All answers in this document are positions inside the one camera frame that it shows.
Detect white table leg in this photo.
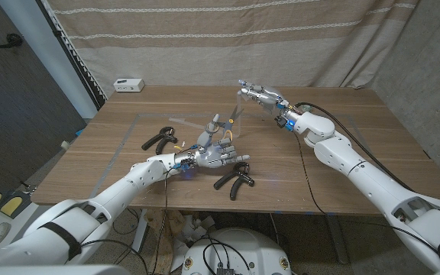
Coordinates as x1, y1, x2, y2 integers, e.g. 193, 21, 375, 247
131, 208, 149, 256

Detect white power strip box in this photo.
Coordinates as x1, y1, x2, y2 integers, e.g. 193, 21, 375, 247
113, 78, 146, 93

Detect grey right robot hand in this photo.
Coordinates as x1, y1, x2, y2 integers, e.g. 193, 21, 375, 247
237, 79, 293, 116

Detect black door handle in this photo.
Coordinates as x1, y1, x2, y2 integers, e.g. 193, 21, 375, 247
0, 33, 24, 50

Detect black floor cable loop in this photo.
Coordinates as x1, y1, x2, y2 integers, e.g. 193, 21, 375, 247
112, 208, 141, 236

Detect white door frame post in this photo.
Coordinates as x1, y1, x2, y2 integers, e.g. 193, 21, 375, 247
0, 0, 99, 119

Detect crumpled white paper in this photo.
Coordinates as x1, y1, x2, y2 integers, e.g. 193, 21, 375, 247
172, 213, 217, 272

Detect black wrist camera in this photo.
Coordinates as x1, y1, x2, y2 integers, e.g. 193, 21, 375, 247
274, 116, 296, 132
172, 160, 194, 172

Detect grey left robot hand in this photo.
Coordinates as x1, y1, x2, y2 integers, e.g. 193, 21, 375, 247
193, 113, 251, 170

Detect brown cardboard piece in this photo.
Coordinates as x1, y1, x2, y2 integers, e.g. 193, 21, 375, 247
145, 209, 185, 275

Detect beige striped curtain backdrop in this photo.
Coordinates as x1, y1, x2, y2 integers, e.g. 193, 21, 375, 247
40, 0, 422, 99

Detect stretched clear tape strip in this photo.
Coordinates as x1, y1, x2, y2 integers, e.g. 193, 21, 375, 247
168, 90, 248, 138

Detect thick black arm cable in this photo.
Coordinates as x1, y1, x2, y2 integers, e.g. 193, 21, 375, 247
294, 102, 416, 192

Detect orange grey handled scissors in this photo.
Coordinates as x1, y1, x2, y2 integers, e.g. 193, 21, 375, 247
205, 105, 244, 141

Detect grey table leg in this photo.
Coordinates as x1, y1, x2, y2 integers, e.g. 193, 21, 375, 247
325, 214, 351, 265

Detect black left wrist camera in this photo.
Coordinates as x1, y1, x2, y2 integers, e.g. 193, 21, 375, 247
172, 160, 194, 172

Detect black hand grip exerciser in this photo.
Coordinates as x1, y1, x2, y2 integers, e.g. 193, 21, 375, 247
213, 161, 255, 202
141, 127, 179, 157

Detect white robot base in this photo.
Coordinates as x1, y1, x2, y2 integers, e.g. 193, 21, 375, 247
181, 228, 293, 275

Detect black zigzag curtain rail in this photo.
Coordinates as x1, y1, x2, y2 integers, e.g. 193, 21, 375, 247
36, 0, 108, 112

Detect black looped base cable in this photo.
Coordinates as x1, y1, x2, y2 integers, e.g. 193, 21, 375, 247
202, 236, 251, 274

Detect dark grey door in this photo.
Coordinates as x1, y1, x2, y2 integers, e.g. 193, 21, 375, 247
0, 0, 88, 192

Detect thin black arm wire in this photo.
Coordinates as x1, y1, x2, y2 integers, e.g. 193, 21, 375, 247
293, 131, 440, 264
80, 167, 177, 275

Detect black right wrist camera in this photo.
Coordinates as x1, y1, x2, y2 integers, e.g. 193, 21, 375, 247
274, 116, 296, 132

